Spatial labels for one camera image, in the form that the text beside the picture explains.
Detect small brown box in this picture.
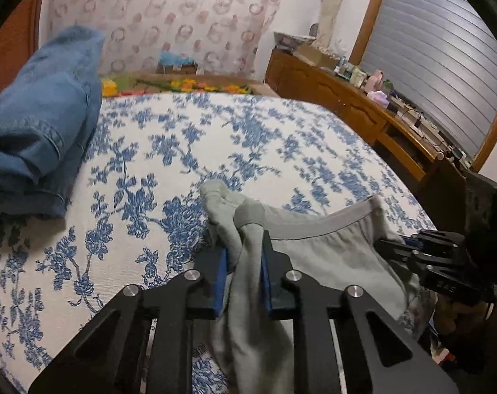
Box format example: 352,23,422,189
156,63,200,76

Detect beige lace drape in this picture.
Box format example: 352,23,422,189
316,0,356,50

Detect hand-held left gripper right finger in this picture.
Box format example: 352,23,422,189
260,230,458,394

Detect open cardboard box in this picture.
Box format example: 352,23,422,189
293,44,339,69

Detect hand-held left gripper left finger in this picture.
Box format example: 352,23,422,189
29,246,230,394

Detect ring patterned curtain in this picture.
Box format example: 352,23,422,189
39,0,284,80

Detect folded blue jeans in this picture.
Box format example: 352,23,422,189
0,25,106,220

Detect colourful floral pillow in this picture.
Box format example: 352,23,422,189
101,72,280,99

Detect person's right hand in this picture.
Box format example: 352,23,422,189
433,291,479,339

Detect teal fluffy bundle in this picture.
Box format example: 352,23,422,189
158,51,195,66

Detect blue floral bedsheet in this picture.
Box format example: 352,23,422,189
0,92,438,394

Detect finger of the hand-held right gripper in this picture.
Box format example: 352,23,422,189
398,231,469,256
375,239,442,274

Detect pink tissue box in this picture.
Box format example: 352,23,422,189
367,89,394,108

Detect pink bottle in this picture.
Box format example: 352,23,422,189
365,70,384,91

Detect grey underwear garment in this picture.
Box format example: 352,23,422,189
198,180,422,394

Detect person's right forearm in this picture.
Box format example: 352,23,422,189
435,273,497,380

